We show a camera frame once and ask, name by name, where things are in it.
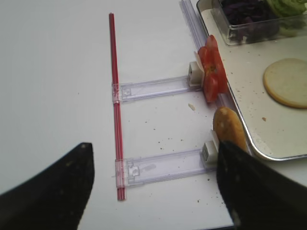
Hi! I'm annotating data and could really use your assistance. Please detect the green lettuce pile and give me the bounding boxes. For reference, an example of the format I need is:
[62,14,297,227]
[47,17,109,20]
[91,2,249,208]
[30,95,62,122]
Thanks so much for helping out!
[266,0,307,37]

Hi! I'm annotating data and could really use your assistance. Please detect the white pusher block behind tomato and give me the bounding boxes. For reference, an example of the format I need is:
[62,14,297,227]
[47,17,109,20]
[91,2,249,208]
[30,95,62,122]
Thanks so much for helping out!
[188,52,205,87]

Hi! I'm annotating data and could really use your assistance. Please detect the clear slider rail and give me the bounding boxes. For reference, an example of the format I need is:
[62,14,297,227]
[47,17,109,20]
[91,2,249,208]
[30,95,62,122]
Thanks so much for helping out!
[115,149,216,188]
[112,76,202,104]

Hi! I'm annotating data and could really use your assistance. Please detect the bottom bun slice on tray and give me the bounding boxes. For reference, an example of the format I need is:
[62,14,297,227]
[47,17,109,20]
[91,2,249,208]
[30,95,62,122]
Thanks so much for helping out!
[263,58,307,109]

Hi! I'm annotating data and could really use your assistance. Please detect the left clear long rail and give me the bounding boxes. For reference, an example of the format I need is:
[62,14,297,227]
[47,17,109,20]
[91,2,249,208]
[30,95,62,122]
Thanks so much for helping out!
[179,0,252,156]

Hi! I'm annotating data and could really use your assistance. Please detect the clear plastic salad container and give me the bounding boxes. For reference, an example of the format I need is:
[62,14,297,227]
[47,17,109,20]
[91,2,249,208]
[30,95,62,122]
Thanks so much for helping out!
[212,0,307,46]

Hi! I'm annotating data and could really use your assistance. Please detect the upper left clear slider rail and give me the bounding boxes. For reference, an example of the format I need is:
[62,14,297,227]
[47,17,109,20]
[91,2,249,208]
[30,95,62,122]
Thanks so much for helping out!
[112,76,202,104]

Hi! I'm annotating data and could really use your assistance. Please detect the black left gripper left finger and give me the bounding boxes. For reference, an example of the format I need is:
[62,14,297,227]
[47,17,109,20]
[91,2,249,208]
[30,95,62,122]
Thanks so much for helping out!
[0,142,94,230]

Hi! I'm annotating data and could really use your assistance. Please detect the shredded purple cabbage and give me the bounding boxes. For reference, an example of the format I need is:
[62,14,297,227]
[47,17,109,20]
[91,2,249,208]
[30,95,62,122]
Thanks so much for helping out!
[221,0,280,44]

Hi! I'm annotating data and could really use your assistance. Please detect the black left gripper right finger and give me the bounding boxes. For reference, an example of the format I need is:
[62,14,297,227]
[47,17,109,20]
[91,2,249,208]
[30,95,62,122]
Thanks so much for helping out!
[216,141,307,230]

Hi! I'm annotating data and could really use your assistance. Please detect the bun half standing left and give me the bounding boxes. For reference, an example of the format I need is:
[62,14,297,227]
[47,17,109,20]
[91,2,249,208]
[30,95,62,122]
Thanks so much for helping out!
[213,107,247,151]

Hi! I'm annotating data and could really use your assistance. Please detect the left red strip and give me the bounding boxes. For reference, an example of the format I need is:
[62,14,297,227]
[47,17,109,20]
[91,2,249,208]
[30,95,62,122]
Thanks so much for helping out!
[108,12,127,201]

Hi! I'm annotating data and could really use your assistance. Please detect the white pusher block behind bun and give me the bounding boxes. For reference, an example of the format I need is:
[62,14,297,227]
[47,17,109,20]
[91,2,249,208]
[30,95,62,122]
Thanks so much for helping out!
[201,130,219,167]

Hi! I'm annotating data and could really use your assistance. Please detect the silver metal tray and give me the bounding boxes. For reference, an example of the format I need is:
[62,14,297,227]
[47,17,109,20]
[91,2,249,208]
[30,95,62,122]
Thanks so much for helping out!
[196,0,307,161]

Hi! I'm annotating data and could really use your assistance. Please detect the lower left clear slider rail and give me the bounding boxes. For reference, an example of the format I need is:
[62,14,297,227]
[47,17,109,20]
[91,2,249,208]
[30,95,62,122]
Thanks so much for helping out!
[115,149,216,188]

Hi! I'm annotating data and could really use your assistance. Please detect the red tomato slices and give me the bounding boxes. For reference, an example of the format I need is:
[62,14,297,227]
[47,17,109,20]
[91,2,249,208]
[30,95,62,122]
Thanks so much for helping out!
[197,34,228,103]

